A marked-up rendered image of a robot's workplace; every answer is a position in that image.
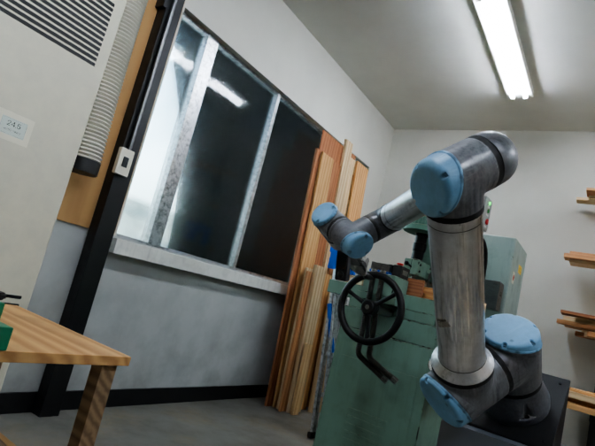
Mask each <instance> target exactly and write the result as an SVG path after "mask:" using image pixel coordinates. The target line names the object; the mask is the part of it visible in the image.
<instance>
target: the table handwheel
mask: <svg viewBox="0 0 595 446"><path fill-rule="evenodd" d="M367 273H369V274H370V275H372V276H373V277H374V278H375V279H379V280H382V281H384V282H386V283H387V284H388V285H389V286H390V287H391V288H392V290H393V291H394V293H392V294H391V295H389V296H386V297H385V298H383V299H381V300H379V301H377V302H376V301H373V300H370V299H367V300H363V299H362V298H360V297H359V296H357V295H356V294H355V293H354V292H353V291H351V289H352V288H353V287H354V286H355V285H356V284H357V283H358V282H360V281H363V280H365V279H364V278H363V276H362V275H356V276H355V277H353V278H352V279H351V280H349V281H348V283H347V284H346V285H345V286H344V288H343V290H342V292H341V295H340V297H339V300H338V306H337V313H338V318H339V322H340V325H341V327H342V329H343V330H344V331H345V333H346V334H347V335H348V336H349V337H350V338H351V339H352V340H354V341H355V342H357V343H360V344H363V345H368V346H373V345H378V344H381V343H384V342H387V341H388V340H389V339H390V338H391V337H392V336H393V335H394V334H395V333H396V332H397V331H398V330H399V328H400V326H401V324H402V322H403V319H404V316H405V299H404V296H403V293H402V291H401V289H400V287H399V285H398V284H397V283H396V282H395V281H394V280H393V279H392V278H391V277H390V276H388V275H387V274H385V273H380V272H375V271H370V272H367ZM348 294H350V295H351V296H353V297H354V298H356V299H357V300H358V301H359V302H360V303H361V310H362V312H363V313H364V314H366V315H367V324H366V332H365V337H362V336H359V335H357V334H355V333H354V332H353V331H352V330H351V328H350V327H349V325H348V323H347V321H346V318H345V314H344V305H345V300H346V297H347V296H348ZM394 297H396V298H397V302H398V311H397V316H396V318H395V321H394V323H393V324H392V326H391V327H390V329H389V330H388V331H387V332H386V333H384V334H382V335H380V336H378V337H376V338H369V331H370V323H371V316H375V315H376V314H378V315H382V316H385V317H391V316H392V314H393V311H392V309H389V308H386V307H382V306H380V304H383V303H385V302H387V301H389V300H391V299H392V298H394Z"/></svg>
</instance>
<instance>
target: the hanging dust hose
mask: <svg viewBox="0 0 595 446"><path fill-rule="evenodd" d="M147 3H148V0H127V4H126V7H125V10H124V12H123V15H122V18H121V21H120V25H119V28H118V32H117V34H116V37H115V40H114V43H113V46H112V50H111V53H110V56H109V58H108V61H107V64H106V68H105V70H104V75H103V78H102V80H101V83H100V86H99V89H98V91H97V96H96V100H95V102H94V105H93V108H92V111H91V113H90V116H89V121H88V124H87V126H86V129H85V133H84V136H83V138H82V141H81V146H80V148H79V151H78V154H77V157H76V159H75V162H74V165H73V170H72V172H73V173H78V174H81V175H84V176H88V177H93V178H96V177H97V175H98V172H99V169H100V166H101V162H100V161H102V160H103V159H101V157H103V153H104V150H105V147H104V146H106V144H105V143H106V142H107V141H106V139H108V136H107V135H109V133H108V132H110V129H109V128H111V126H110V125H111V124H112V123H111V121H113V119H112V118H113V117H114V115H113V114H114V113H115V111H116V108H115V107H117V103H118V101H117V100H119V98H118V96H120V90H121V89H122V87H121V86H123V82H124V79H125V75H126V72H127V69H128V62H129V61H130V58H131V55H132V51H133V48H134V45H135V39H136V37H137V35H138V32H139V28H140V26H141V22H142V19H143V15H144V12H145V9H146V6H147Z"/></svg>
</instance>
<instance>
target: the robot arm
mask: <svg viewBox="0 0 595 446"><path fill-rule="evenodd" d="M518 160H519V159H518V152H517V149H516V148H515V146H514V143H513V142H512V141H511V140H510V139H509V138H508V137H507V136H505V135H503V134H501V133H498V132H494V131H484V132H480V133H477V134H474V135H470V136H469V137H468V138H466V139H463V140H461V141H459V142H456V143H454V144H453V145H451V146H448V147H446V148H444V149H442V150H438V151H435V152H433V153H431V154H429V155H428V156H427V157H426V158H424V159H423V160H421V161H420V162H418V164H417V165H416V166H415V167H414V169H413V171H412V173H411V177H410V189H408V190H407V191H406V192H405V193H403V194H402V195H400V196H398V197H397V198H395V199H394V200H392V201H391V202H389V203H386V204H385V205H383V206H382V207H381V208H379V209H377V210H375V211H372V212H370V213H369V214H367V215H365V216H363V217H361V218H359V219H357V220H355V221H351V220H349V219H348V218H347V217H345V216H344V215H343V214H342V213H341V212H340V211H339V210H338V209H337V206H336V205H334V204H333V203H324V204H320V205H319V206H318V207H316V209H315V210H314V211H313V214H312V222H313V224H314V225H315V226H316V227H317V228H318V229H319V231H320V232H321V234H322V235H323V236H324V238H325V239H326V240H327V242H328V243H329V244H330V246H331V247H332V248H333V249H334V250H337V257H336V275H335V279H336V280H338V281H348V280H349V278H350V269H351V270H352V271H354V272H355V273H357V274H358V275H362V276H366V275H367V266H368V263H369V258H366V259H365V260H364V259H363V257H364V256H366V254H367V253H369V251H370V250H371V249H372V248H373V244H374V243H376V242H378V241H380V240H381V239H383V238H385V237H387V236H389V235H391V234H393V233H395V232H397V231H399V230H401V229H403V228H404V227H405V226H407V225H409V224H411V223H412V222H414V221H416V220H417V219H420V218H422V217H424V216H426V217H427V224H428V234H429V254H430V264H431V275H432V285H433V296H434V305H435V316H436V327H437V347H436V348H435V349H434V351H433V353H432V356H431V367H432V370H431V371H430V372H428V373H425V374H424V375H423V377H421V379H420V386H421V391H422V393H423V395H424V396H425V398H426V400H427V401H428V403H429V404H430V406H431V407H432V408H433V410H434V411H435V412H436V413H437V414H438V415H439V416H440V417H441V418H442V419H443V420H444V421H445V422H447V423H448V424H450V425H451V426H453V427H463V426H465V425H466V424H467V423H470V422H472V420H473V419H475V418H477V417H478V416H479V415H481V414H482V413H483V412H485V413H486V414H487V415H488V416H490V417H491V418H492V419H494V420H496V421H497V422H499V423H501V424H504V425H507V426H511V427H529V426H533V425H535V424H537V423H539V422H540V421H542V420H543V419H544V418H545V417H546V416H547V414H548V413H549V411H550V407H551V398H550V394H549V391H548V389H547V387H546V386H545V384H544V382H543V381H542V346H543V344H542V341H541V334H540V332H539V330H538V328H537V326H536V325H535V324H533V323H532V322H531V321H529V320H528V319H525V318H523V317H521V316H517V315H516V316H514V315H513V314H496V315H492V316H490V317H489V318H487V319H486V318H485V315H484V266H483V212H484V194H485V193H487V192H488V191H490V190H492V189H494V188H496V187H497V186H499V185H501V184H503V183H504V182H506V181H508V180H509V179H510V178H511V177H512V176H513V174H514V172H515V170H516V168H517V166H518Z"/></svg>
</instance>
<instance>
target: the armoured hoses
mask: <svg viewBox="0 0 595 446"><path fill-rule="evenodd" d="M383 284H384V281H382V280H379V282H378V287H377V292H376V297H375V301H376V302H377V301H379V300H381V298H382V294H383ZM374 285H375V278H374V279H373V280H372V281H369V285H368V289H367V297H366V300H367V299H370V300H371V299H372V295H373V290H374ZM378 316H379V315H378V314H376V315H375V316H373V317H372V323H371V328H370V329H371V330H370V334H369V338H375V332H376V331H375V330H376V326H377V322H378V321H377V320H378ZM366 324H367V315H366V314H364V313H363V316H362V320H361V326H360V328H359V336H362V337H364V335H365V331H366V330H365V329H366ZM361 347H362V344H360V343H357V346H356V350H355V351H356V356H357V358H359V360H360V361H361V362H362V363H363V364H365V366H367V367H368V369H369V370H371V371H372V373H374V374H375V375H376V376H377V377H378V378H380V380H381V381H382V382H383V383H384V384H385V383H386V382H387V381H388V380H389V379H390V381H391V382H392V383H393V384H394V385H395V384H396V383H397V382H398V378H397V377H396V376H395V375H392V373H390V372H389V371H388V370H387V369H385V368H384V366H382V365H381V364H380V363H379V362H378V361H376V360H375V359H374V357H373V355H372V353H373V352H372V351H373V347H374V345H373V346H367V358H365V357H364V356H363V355H362V354H361V349H362V348H361ZM367 359H368V360H367Z"/></svg>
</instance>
